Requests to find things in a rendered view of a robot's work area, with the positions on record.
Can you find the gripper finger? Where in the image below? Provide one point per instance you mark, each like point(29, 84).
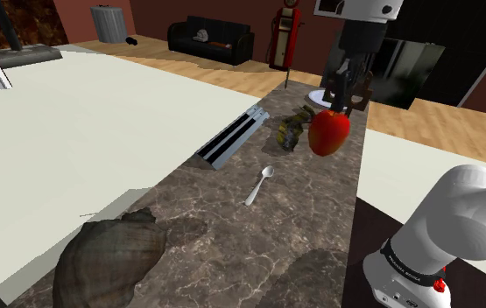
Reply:
point(341, 87)
point(358, 79)

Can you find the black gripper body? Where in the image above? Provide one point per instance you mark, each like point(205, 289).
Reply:
point(362, 38)

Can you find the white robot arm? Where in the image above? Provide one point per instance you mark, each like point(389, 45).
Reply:
point(460, 217)

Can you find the white plate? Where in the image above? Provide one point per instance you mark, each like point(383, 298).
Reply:
point(317, 97)

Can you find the red apple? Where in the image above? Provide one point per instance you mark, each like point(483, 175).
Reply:
point(328, 133)

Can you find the black glossy cabinet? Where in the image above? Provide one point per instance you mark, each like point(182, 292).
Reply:
point(409, 72)

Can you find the thin dark pen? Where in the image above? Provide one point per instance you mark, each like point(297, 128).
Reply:
point(286, 80)

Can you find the yellow black crumpled object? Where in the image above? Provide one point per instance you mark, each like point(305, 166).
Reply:
point(289, 130)

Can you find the red fuel pump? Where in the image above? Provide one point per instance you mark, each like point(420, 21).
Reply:
point(285, 38)

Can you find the grey black long box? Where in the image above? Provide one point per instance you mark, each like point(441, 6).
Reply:
point(229, 138)

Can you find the silver spoon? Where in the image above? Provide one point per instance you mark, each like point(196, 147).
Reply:
point(259, 185)

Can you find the black sofa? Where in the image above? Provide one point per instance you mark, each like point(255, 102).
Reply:
point(221, 36)

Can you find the dark robot stand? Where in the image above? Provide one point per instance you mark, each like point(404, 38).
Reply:
point(364, 230)

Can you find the small black object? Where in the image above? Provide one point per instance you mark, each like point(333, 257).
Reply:
point(131, 41)

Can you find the grey trash can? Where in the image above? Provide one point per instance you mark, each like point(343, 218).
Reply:
point(109, 24)

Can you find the brown seashell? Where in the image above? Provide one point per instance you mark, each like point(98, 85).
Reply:
point(106, 260)

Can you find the dark pole with grey base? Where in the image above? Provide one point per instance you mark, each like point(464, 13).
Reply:
point(25, 54)

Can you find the white framed wall picture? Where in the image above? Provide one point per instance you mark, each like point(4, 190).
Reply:
point(326, 7)

